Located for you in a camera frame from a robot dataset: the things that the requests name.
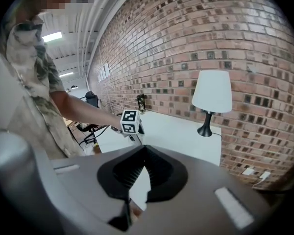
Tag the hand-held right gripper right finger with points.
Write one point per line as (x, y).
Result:
(198, 192)

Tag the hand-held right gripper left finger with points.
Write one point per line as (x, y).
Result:
(83, 180)

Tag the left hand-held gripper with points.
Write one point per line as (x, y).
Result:
(129, 124)

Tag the person's left forearm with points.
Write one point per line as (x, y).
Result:
(83, 109)

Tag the black patterned vase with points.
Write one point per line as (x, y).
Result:
(141, 104)

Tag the black swivel chair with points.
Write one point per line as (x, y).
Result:
(91, 99)

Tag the white table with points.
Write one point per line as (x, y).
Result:
(176, 136)

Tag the rectangular ceiling light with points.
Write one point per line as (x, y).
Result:
(52, 37)
(66, 74)

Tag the white shade table lamp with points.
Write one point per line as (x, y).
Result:
(212, 92)

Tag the camouflage shirt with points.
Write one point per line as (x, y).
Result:
(31, 94)

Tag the white wall outlet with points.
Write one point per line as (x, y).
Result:
(248, 171)
(265, 175)

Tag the white paper wall sheet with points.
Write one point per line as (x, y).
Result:
(104, 73)
(107, 69)

